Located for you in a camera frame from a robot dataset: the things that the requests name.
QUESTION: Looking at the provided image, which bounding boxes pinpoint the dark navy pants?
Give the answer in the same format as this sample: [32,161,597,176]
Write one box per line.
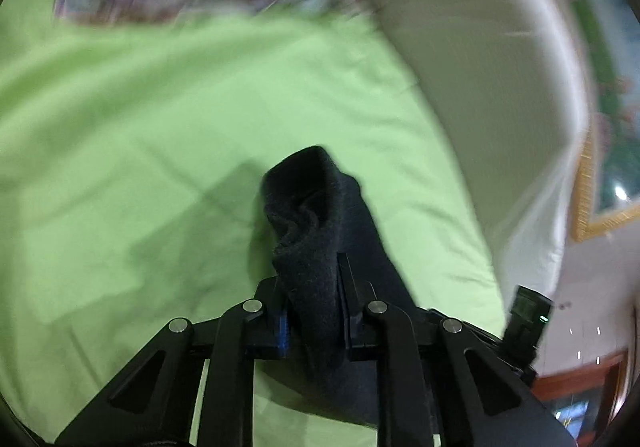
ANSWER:
[262,146,418,424]

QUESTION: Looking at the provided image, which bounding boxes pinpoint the red wooden glass cabinet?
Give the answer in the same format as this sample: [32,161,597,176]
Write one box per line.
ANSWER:
[533,349,629,446]

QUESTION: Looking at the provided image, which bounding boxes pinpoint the gold framed picture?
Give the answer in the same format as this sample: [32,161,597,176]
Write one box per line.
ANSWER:
[570,97,639,242]

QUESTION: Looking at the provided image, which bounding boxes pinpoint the light green bed sheet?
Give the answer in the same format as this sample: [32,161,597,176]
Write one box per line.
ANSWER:
[1,0,505,439]

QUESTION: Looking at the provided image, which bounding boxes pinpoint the green striped blanket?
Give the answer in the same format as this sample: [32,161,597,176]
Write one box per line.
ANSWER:
[376,0,590,300]

